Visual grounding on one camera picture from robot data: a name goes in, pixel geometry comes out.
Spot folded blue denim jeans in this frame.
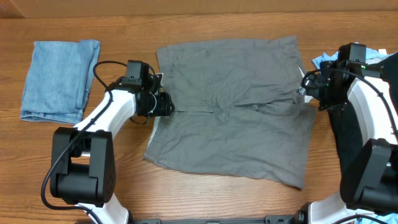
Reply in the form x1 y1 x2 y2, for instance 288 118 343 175
20 39 101 124

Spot black garment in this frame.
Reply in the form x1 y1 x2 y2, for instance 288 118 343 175
318 51 398 175

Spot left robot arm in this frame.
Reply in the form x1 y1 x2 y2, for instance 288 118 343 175
41 73 174 223

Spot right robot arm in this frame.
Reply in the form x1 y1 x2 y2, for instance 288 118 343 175
290 60 397 223

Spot light blue garment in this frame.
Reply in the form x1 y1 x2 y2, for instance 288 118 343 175
312 48 397 69

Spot grey shorts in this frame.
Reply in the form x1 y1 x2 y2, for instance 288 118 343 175
144 36 315 189

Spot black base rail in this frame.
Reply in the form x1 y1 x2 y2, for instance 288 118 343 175
133 215 308 224

